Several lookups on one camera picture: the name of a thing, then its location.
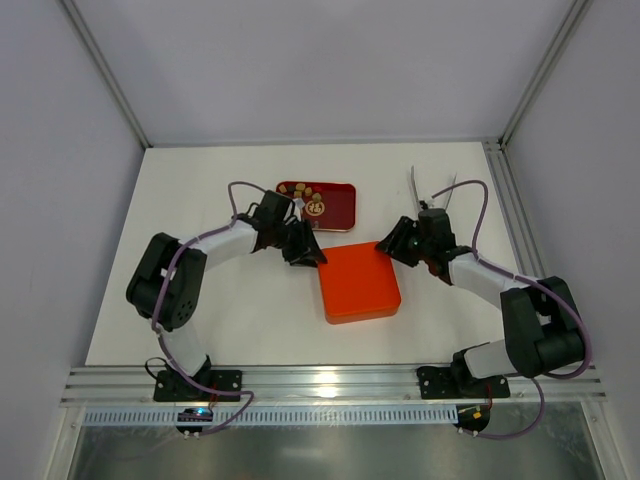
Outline red rectangular tray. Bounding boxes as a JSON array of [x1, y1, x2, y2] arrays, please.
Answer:
[[275, 180, 357, 232]]

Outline right aluminium frame rail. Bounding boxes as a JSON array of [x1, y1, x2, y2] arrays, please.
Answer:
[[483, 139, 550, 278]]

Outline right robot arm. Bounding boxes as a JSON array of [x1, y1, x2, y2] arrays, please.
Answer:
[[375, 208, 590, 398]]

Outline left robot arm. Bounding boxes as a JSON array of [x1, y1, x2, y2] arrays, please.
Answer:
[[126, 190, 328, 402]]

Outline slotted cable duct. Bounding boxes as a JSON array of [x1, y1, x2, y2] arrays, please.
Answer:
[[82, 404, 458, 428]]

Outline metal serving tongs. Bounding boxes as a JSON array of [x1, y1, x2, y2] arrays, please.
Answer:
[[409, 165, 453, 213]]

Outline orange box lid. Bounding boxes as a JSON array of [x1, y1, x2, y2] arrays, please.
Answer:
[[317, 241, 402, 325]]

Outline aluminium mounting rail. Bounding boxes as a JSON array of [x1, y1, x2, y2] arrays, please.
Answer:
[[59, 360, 608, 409]]

